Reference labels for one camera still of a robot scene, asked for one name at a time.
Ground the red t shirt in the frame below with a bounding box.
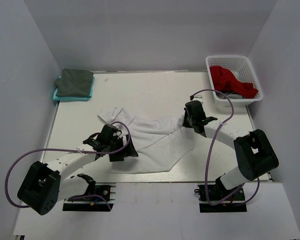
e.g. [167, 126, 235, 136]
[209, 66, 259, 99]

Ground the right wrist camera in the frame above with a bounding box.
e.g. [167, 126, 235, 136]
[185, 100, 206, 121]

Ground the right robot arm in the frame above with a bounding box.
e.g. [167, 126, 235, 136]
[182, 107, 279, 206]

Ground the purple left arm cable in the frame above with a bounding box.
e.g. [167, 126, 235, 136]
[4, 121, 132, 209]

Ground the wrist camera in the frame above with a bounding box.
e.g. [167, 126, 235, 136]
[185, 100, 206, 121]
[98, 124, 122, 142]

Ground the folded olive green t shirt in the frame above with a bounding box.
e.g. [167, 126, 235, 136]
[55, 68, 94, 98]

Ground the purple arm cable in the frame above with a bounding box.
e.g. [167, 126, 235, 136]
[190, 89, 260, 206]
[4, 121, 132, 209]

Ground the folded teal t shirt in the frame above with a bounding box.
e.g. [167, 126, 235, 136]
[52, 76, 96, 102]

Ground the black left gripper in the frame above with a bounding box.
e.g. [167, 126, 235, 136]
[107, 134, 138, 162]

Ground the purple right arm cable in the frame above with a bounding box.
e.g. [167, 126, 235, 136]
[190, 89, 260, 206]

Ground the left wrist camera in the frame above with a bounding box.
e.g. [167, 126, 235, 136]
[98, 124, 122, 142]

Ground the white t shirt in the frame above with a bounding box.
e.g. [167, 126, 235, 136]
[98, 107, 195, 174]

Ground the grey t shirt in basket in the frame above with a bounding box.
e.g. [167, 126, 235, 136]
[224, 91, 246, 100]

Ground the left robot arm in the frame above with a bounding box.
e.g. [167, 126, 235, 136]
[17, 133, 139, 216]

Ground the white plastic basket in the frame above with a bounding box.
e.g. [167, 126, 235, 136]
[205, 55, 264, 107]

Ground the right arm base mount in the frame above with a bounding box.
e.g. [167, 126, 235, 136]
[194, 183, 247, 213]

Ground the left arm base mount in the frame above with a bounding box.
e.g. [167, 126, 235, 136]
[62, 183, 116, 213]

